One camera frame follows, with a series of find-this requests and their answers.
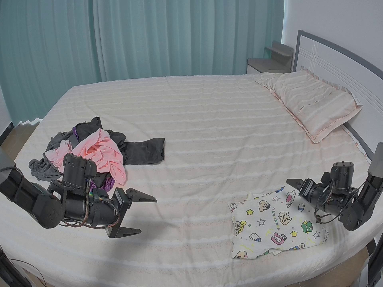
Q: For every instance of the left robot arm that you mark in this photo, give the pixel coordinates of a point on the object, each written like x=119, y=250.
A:
x=36, y=202

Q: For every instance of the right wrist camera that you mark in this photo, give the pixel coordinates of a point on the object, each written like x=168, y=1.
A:
x=325, y=179

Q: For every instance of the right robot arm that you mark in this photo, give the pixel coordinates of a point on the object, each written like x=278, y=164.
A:
x=365, y=196

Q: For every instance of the grey bedside table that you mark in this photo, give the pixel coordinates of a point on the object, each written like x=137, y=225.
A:
x=269, y=63

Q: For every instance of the pink striped pillow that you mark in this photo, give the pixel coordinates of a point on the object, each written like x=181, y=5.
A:
x=314, y=103

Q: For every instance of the blue-green curtain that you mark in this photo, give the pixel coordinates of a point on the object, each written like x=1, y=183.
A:
x=45, y=40
x=185, y=25

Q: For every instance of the white printed pyjama top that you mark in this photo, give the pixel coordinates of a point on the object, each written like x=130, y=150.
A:
x=269, y=226

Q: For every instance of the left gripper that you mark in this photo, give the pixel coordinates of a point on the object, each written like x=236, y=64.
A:
x=104, y=211

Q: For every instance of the bed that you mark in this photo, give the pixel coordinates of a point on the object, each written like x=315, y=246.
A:
x=209, y=130

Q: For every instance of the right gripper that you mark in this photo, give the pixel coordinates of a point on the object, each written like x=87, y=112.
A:
x=311, y=193

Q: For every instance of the pile of clothes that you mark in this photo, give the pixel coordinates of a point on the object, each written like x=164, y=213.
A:
x=95, y=148

